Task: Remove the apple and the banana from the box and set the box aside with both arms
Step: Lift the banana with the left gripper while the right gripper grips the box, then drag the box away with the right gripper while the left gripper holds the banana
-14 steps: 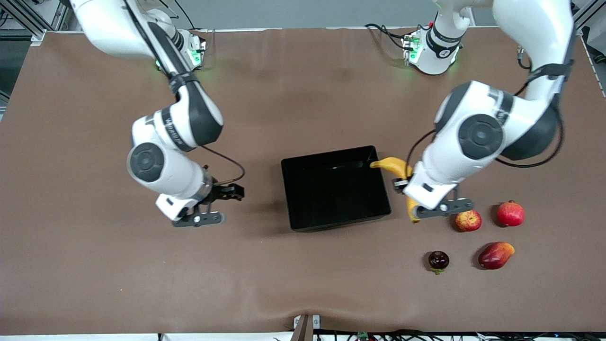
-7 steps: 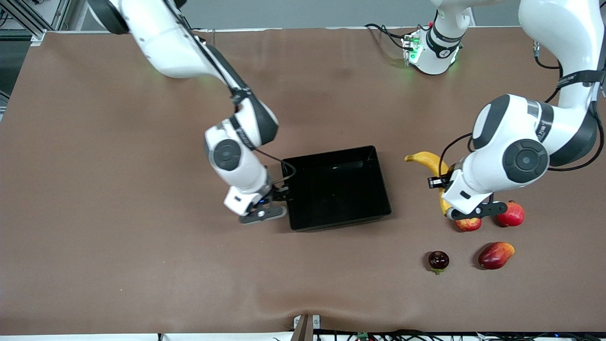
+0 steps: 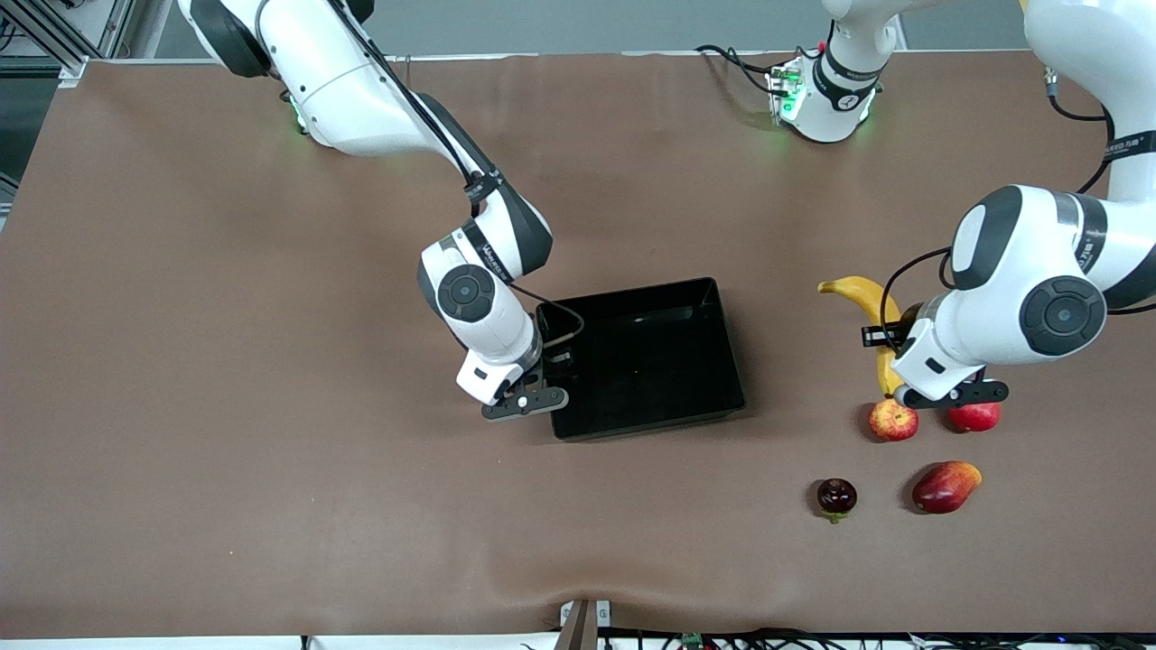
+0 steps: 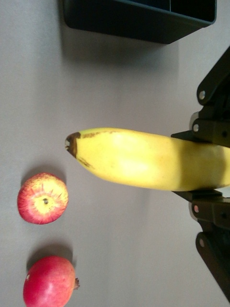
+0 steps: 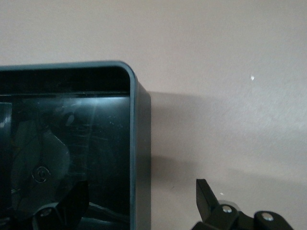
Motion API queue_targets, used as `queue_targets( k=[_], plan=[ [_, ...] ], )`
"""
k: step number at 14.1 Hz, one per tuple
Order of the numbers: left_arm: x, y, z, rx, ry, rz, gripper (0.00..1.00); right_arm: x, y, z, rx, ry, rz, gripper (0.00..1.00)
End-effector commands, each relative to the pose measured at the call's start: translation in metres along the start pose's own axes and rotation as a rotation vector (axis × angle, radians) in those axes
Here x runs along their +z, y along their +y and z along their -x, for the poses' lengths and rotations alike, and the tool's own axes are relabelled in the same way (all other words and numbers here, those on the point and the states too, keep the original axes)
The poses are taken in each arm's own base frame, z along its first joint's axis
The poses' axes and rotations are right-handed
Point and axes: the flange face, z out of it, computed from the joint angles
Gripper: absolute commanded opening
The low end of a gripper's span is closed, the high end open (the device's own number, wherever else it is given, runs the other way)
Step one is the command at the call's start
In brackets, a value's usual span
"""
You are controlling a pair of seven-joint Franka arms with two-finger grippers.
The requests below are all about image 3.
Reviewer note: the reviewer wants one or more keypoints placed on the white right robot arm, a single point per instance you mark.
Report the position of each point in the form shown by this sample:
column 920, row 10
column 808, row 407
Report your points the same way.
column 361, row 90

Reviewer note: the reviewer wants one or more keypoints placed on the red pomegranate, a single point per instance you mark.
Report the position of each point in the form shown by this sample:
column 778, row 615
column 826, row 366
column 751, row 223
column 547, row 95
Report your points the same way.
column 975, row 418

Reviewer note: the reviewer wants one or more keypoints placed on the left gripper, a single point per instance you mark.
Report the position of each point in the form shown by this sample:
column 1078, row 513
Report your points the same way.
column 908, row 317

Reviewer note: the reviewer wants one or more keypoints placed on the yellow banana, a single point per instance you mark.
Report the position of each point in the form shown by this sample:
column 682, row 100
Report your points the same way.
column 858, row 291

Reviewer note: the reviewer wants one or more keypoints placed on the red yellow mango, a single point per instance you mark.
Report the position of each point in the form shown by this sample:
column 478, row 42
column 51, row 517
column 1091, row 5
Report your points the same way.
column 944, row 489

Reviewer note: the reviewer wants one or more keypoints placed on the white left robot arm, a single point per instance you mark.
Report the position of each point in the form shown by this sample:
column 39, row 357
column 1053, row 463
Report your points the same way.
column 1002, row 271

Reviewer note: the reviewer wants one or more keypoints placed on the aluminium frame profile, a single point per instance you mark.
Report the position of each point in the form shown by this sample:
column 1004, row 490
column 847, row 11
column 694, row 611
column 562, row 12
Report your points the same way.
column 45, row 36

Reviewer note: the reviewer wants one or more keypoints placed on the red yellow apple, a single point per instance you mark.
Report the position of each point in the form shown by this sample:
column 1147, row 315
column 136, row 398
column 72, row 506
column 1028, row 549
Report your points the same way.
column 894, row 422

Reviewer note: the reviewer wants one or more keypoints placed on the table cover mat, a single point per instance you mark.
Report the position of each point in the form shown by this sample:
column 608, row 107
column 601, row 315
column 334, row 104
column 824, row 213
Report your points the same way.
column 271, row 496

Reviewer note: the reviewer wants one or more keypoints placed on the dark purple mangosteen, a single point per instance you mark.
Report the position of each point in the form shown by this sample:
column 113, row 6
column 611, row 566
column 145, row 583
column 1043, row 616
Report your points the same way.
column 837, row 496

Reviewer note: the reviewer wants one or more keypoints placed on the small green circuit board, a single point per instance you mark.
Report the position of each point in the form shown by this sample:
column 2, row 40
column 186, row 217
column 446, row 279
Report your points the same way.
column 693, row 642

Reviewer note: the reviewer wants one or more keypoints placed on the black plastic box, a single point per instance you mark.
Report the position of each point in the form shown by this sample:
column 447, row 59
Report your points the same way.
column 650, row 361

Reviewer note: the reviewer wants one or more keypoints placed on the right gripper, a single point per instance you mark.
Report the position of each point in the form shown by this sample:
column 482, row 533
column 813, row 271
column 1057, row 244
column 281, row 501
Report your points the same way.
column 553, row 360

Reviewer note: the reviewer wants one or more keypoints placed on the metal camera post bracket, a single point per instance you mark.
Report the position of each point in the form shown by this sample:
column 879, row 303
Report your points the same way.
column 578, row 627

